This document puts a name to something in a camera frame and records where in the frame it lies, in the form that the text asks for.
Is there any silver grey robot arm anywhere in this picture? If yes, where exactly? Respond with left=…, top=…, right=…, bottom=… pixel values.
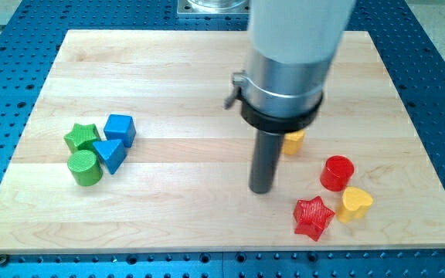
left=224, top=0, right=355, bottom=134

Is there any red star block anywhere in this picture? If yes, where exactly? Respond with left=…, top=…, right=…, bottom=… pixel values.
left=293, top=196, right=335, bottom=242

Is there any green star block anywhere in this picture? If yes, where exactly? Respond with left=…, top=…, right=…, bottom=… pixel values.
left=63, top=124, right=100, bottom=154

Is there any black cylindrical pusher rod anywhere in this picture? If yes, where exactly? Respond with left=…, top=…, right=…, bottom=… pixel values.
left=249, top=131, right=284, bottom=194

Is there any yellow block behind rod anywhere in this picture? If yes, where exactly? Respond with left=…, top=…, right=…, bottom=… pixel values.
left=282, top=130, right=305, bottom=155

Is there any light wooden board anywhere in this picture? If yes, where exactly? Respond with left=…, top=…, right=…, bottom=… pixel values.
left=0, top=30, right=445, bottom=254

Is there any blue cube block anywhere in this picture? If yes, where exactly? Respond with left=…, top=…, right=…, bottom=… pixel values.
left=104, top=114, right=136, bottom=147

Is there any blue triangle block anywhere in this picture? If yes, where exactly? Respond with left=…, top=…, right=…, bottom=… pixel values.
left=93, top=139, right=127, bottom=175

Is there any red cylinder block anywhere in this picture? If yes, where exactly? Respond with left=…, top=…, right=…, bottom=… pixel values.
left=320, top=155, right=355, bottom=192

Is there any green cylinder block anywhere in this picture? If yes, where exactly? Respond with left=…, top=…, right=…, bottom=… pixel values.
left=67, top=150, right=103, bottom=186

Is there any yellow heart block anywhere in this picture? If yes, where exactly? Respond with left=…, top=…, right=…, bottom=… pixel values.
left=336, top=186, right=374, bottom=223

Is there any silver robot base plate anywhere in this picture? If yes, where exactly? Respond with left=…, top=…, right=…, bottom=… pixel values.
left=177, top=0, right=250, bottom=16

